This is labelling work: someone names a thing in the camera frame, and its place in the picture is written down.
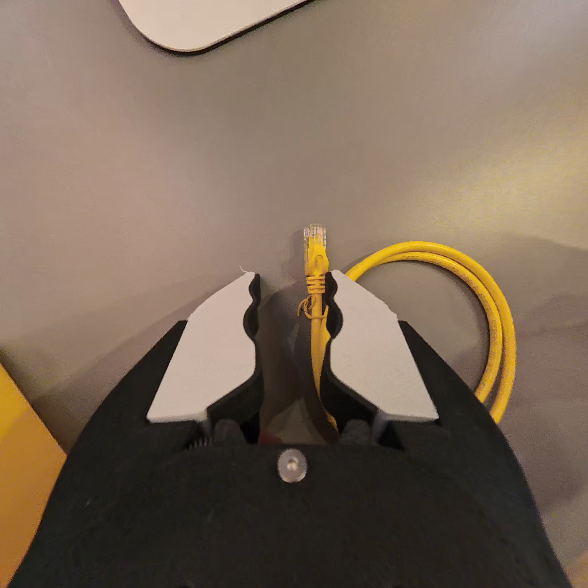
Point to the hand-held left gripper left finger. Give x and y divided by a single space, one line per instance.
206 363

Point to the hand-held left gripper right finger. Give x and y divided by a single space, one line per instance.
376 363

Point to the yellow plastic bin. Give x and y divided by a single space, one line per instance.
23 459

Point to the white rounded board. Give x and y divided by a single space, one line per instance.
206 18

